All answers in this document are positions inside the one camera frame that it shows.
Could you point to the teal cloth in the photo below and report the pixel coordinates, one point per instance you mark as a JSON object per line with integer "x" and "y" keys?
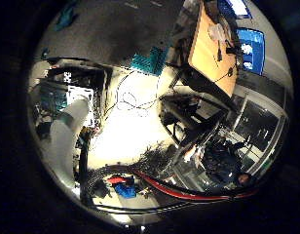
{"x": 67, "y": 16}

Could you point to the teal plastic crate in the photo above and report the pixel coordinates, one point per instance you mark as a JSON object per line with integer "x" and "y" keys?
{"x": 150, "y": 61}

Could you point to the red object on floor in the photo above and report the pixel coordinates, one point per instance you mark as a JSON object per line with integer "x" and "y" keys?
{"x": 117, "y": 179}

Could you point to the blue object on floor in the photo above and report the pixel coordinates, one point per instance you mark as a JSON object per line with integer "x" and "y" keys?
{"x": 125, "y": 191}

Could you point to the person in dark clothes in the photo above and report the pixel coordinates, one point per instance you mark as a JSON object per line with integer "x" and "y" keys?
{"x": 221, "y": 162}

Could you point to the black and teal electronics rack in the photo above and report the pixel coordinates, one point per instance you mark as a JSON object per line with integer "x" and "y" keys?
{"x": 75, "y": 78}

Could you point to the orange wooden desk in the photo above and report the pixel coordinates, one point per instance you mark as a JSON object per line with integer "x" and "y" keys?
{"x": 208, "y": 55}

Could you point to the blue computer screen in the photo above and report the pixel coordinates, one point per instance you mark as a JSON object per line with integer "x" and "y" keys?
{"x": 237, "y": 6}
{"x": 252, "y": 48}

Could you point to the small teal clamp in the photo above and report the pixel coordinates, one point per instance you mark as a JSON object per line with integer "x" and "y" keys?
{"x": 45, "y": 53}

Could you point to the black metal frame cart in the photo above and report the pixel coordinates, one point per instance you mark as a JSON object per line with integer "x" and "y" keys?
{"x": 189, "y": 120}

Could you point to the glass door frame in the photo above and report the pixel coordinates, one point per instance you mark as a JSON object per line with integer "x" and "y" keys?
{"x": 263, "y": 130}

